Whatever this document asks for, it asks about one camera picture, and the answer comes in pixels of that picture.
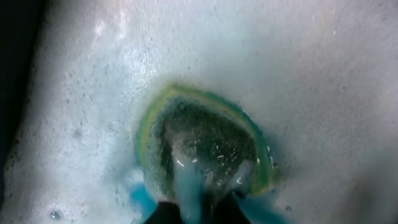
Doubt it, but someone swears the green yellow sponge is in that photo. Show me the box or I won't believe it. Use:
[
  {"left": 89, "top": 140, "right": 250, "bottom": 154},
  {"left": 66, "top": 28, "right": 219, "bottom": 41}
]
[{"left": 136, "top": 84, "right": 275, "bottom": 202}]

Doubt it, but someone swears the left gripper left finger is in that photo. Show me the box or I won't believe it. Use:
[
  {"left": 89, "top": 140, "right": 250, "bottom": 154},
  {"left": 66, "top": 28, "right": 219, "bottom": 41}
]
[{"left": 144, "top": 202, "right": 183, "bottom": 224}]

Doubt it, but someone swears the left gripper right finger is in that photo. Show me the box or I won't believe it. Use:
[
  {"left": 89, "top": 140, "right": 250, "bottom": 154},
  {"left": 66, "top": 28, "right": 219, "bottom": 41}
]
[{"left": 213, "top": 192, "right": 251, "bottom": 224}]

